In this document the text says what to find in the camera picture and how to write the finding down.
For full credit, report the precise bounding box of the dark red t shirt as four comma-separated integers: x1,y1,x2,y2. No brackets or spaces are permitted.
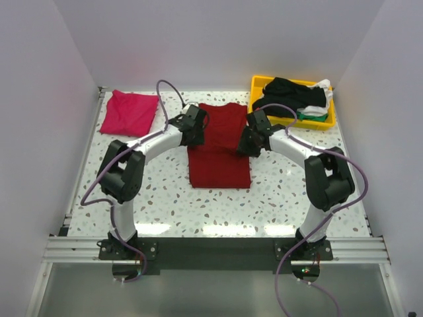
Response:
187,102,251,190

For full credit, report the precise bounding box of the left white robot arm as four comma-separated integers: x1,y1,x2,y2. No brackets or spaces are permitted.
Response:
97,105,210,262

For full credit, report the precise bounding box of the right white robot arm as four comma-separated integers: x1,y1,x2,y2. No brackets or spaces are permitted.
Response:
237,110,355,260

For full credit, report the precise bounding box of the green t shirt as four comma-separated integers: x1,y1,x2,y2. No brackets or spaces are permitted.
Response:
296,112,328,122

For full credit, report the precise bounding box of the black t shirt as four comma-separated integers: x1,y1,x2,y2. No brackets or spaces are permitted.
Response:
252,77,325,113

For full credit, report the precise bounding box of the white t shirt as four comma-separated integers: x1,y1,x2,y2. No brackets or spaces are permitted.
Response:
297,79,333,117

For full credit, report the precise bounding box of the folded pink t shirt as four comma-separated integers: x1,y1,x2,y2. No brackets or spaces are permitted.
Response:
100,90,159,137

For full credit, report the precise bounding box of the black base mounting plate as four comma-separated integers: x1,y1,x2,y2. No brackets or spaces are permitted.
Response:
96,236,334,277

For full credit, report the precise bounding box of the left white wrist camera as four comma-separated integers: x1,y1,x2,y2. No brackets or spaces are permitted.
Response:
182,102,199,112

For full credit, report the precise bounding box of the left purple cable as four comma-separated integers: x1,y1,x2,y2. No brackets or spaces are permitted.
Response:
80,79,186,283

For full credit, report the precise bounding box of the aluminium frame rail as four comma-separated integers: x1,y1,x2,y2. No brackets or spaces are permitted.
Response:
42,87,108,263

